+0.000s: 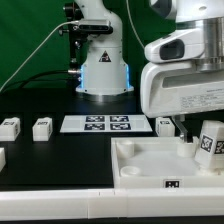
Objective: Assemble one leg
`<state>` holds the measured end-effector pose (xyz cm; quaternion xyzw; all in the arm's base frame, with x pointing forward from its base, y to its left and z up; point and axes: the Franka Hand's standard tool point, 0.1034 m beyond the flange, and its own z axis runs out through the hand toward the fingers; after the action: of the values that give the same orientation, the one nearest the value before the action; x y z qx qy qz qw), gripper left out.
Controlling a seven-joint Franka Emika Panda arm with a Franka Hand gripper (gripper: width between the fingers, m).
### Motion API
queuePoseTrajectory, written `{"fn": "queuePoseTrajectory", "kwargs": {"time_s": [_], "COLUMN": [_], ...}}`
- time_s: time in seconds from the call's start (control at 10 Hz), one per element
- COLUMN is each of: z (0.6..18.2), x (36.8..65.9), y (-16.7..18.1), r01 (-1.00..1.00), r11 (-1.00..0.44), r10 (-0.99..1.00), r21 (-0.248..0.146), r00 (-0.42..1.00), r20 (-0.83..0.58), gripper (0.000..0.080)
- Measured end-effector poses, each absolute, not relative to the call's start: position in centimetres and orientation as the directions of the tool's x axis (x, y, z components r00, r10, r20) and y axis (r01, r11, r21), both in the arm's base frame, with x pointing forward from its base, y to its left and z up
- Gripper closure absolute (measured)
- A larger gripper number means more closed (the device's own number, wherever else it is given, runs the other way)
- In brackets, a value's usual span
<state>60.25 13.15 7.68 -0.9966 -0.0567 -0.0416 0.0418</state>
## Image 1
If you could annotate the white square tabletop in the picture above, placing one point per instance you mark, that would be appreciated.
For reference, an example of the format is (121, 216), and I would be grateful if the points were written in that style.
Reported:
(153, 162)

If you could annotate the white front obstacle wall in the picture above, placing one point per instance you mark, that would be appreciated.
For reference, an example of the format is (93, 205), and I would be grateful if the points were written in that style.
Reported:
(110, 203)

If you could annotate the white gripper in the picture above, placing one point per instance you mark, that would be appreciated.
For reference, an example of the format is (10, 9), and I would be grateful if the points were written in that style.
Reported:
(174, 89)

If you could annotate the black camera on mount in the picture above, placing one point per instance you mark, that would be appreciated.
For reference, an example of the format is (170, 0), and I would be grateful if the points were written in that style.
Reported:
(86, 26)

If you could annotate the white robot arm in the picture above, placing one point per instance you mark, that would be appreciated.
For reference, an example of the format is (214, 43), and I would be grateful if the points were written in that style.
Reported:
(104, 74)

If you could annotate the white left obstacle block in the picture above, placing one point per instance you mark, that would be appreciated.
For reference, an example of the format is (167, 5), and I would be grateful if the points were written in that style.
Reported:
(2, 158)

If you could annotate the white marker base plate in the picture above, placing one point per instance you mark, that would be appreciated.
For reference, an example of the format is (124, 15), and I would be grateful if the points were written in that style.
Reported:
(105, 123)

